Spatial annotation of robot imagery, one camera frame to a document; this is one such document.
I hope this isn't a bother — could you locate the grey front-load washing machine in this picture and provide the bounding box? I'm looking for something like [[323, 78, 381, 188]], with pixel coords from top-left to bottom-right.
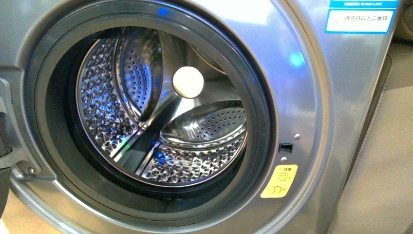
[[0, 0, 406, 234]]

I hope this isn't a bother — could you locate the stainless steel washer drum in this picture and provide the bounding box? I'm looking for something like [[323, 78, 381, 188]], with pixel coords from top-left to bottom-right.
[[75, 27, 247, 188]]

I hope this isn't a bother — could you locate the black door latch slot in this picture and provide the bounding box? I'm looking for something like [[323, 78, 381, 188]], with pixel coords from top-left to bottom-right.
[[278, 143, 294, 154]]

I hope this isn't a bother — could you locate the yellow warning sticker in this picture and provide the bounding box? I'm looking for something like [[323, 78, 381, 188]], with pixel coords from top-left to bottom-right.
[[260, 164, 298, 198]]

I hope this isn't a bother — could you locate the dark grey door gasket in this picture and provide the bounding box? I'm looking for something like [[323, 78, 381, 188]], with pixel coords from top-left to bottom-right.
[[24, 0, 274, 232]]

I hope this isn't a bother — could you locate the blue white energy label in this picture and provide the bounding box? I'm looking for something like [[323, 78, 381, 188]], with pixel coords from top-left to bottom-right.
[[329, 0, 399, 9]]

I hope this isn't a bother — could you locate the blue white QR code sticker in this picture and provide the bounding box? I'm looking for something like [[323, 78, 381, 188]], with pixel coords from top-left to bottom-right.
[[325, 10, 395, 34]]

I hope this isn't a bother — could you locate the beige sofa seat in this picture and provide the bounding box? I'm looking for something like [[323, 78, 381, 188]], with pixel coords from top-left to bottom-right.
[[327, 40, 413, 234]]

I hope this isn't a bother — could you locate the grey cushion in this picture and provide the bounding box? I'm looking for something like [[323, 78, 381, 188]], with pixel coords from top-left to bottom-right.
[[393, 0, 413, 42]]

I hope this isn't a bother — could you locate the grey door hinge bracket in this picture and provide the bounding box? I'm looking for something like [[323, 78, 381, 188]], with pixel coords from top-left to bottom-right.
[[0, 78, 42, 175]]

